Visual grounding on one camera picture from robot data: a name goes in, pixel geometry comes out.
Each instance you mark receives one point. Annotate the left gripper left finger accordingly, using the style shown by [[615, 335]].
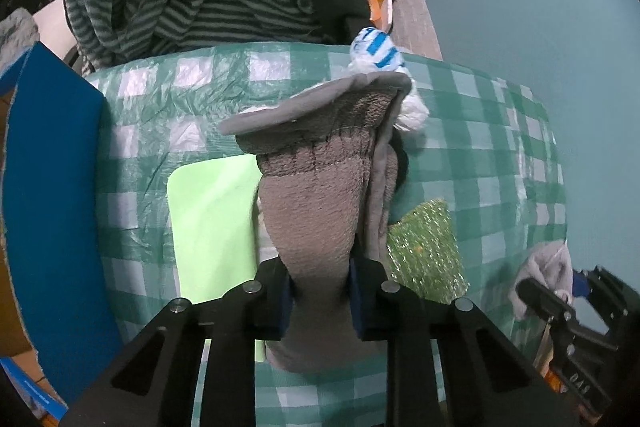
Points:
[[188, 351]]

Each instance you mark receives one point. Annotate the green sparkly scrub cloth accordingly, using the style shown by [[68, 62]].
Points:
[[423, 254]]

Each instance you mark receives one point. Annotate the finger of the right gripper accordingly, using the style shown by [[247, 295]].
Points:
[[612, 299], [541, 301]]

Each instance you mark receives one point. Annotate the white blue striped sock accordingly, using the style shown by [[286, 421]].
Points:
[[372, 50]]

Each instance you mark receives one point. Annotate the light grey bed sheet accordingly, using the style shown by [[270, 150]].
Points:
[[53, 29]]

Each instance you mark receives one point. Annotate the green checkered tablecloth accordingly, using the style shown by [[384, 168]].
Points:
[[486, 149]]

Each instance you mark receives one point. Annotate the orange plastic bag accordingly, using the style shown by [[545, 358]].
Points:
[[382, 14]]

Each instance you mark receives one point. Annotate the blue cardboard box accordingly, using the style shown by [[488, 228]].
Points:
[[48, 211]]

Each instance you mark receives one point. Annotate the grey puffer jacket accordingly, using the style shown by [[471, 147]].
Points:
[[18, 32]]

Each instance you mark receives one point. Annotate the light green cloth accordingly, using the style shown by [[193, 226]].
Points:
[[211, 210]]

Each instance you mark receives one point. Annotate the brown grey fuzzy sock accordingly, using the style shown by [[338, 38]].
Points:
[[328, 174]]

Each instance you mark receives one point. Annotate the light grey knit sock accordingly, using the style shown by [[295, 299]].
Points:
[[548, 263]]

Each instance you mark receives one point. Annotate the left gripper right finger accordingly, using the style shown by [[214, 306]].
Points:
[[447, 365]]

